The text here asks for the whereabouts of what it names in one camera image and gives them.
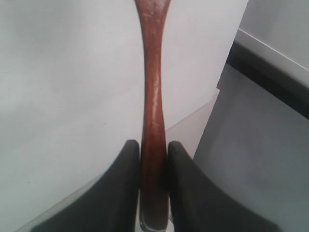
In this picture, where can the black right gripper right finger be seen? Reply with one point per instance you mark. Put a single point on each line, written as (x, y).
(198, 205)

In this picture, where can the brown wooden spoon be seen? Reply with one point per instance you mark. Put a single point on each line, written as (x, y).
(154, 200)

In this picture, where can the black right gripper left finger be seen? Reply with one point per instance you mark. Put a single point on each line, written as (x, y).
(110, 205)

